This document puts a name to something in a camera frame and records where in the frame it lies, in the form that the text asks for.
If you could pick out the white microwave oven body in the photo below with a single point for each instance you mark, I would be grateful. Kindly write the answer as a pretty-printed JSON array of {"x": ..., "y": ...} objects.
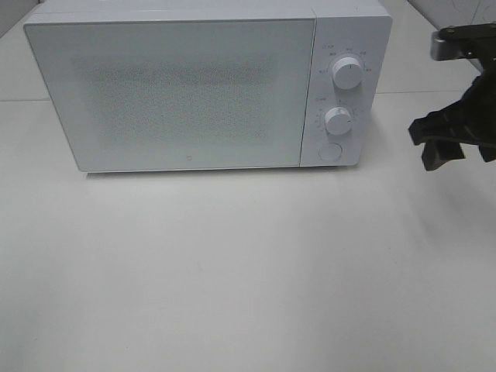
[{"x": 342, "y": 28}]

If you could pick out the round white door release button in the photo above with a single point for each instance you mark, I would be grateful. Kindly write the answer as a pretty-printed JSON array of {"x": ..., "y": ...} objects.
[{"x": 330, "y": 152}]

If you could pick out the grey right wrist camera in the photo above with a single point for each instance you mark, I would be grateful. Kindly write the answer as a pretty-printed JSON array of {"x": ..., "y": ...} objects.
[{"x": 464, "y": 42}]

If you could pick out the white microwave knob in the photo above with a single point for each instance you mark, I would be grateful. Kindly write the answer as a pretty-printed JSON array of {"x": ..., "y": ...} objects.
[
  {"x": 338, "y": 121},
  {"x": 347, "y": 72}
]

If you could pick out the white microwave door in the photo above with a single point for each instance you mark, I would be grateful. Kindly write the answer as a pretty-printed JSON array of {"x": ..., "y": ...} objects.
[{"x": 152, "y": 96}]

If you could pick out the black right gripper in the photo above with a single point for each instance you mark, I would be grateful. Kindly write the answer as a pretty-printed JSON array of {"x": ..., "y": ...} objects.
[{"x": 470, "y": 121}]

